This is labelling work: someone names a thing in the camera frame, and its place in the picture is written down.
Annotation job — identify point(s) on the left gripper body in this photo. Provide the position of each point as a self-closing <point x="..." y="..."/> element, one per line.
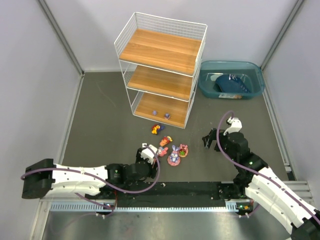
<point x="153" y="167"/>

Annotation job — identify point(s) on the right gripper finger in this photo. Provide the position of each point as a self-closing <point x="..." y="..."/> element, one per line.
<point x="207" y="141"/>
<point x="213" y="135"/>

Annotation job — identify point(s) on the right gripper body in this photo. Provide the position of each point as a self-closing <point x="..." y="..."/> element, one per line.
<point x="216" y="139"/>

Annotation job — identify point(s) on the pink rabbit toy blue bow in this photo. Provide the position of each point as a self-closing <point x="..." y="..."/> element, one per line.
<point x="162" y="151"/>

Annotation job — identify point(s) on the purple bunny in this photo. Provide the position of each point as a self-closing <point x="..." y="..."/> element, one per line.
<point x="174" y="158"/>

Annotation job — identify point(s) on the yellow bear ice cream cone toy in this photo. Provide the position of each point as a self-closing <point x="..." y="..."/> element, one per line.
<point x="165" y="140"/>

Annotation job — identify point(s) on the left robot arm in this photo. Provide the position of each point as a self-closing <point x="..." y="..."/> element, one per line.
<point x="45" y="178"/>

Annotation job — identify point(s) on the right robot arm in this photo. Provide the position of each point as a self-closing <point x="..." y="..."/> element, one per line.
<point x="257" y="181"/>

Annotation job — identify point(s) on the pink bear donut toy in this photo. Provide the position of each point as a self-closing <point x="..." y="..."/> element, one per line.
<point x="183" y="150"/>

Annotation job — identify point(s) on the purple figurine on striped base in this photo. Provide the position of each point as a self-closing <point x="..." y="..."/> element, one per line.
<point x="167" y="116"/>

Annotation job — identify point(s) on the navy bird toy red hat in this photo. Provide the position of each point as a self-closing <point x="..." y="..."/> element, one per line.
<point x="157" y="128"/>

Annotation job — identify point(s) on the dark blue pouch in bin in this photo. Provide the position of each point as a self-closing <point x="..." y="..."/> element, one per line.
<point x="230" y="83"/>

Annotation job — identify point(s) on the teal plastic bin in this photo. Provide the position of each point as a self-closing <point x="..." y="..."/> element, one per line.
<point x="249" y="73"/>

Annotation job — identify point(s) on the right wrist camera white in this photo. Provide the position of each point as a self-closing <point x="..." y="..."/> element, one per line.
<point x="235" y="125"/>

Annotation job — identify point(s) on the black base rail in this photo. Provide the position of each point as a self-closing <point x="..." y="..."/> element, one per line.
<point x="177" y="194"/>

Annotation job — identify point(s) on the white wire wooden shelf rack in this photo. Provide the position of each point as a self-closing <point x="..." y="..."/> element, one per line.
<point x="160" y="60"/>

